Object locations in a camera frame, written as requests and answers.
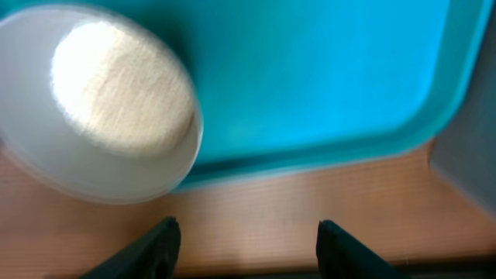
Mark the grey dishwasher rack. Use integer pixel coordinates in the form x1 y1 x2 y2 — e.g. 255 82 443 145
430 10 495 217

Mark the teal serving tray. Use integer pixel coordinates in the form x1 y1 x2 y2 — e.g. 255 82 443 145
1 0 493 202

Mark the grey bowl with grains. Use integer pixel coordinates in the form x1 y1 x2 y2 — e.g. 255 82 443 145
1 5 203 204

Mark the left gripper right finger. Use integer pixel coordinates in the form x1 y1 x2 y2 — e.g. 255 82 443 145
315 220 408 279

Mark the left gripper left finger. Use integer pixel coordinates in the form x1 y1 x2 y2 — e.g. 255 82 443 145
81 217 181 279

